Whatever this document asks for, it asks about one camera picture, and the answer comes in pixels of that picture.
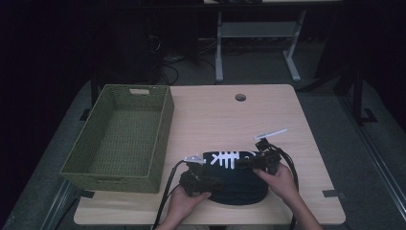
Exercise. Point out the white metal desk frame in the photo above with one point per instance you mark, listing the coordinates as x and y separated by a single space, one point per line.
255 30

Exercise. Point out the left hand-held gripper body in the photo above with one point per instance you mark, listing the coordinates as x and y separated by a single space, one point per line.
193 180

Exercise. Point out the aluminium floor rail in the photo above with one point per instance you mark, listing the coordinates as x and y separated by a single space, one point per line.
376 150
54 207

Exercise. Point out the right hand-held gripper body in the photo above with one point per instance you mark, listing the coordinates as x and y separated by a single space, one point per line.
268 156

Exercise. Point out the green woven basket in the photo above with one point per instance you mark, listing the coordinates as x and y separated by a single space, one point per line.
124 140

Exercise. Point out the person's left hand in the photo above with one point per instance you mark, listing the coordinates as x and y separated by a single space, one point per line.
185 202

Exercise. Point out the person's right hand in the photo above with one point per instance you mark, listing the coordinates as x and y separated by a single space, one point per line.
281 185

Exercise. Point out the dark blue garment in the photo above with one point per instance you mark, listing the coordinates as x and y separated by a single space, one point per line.
239 185

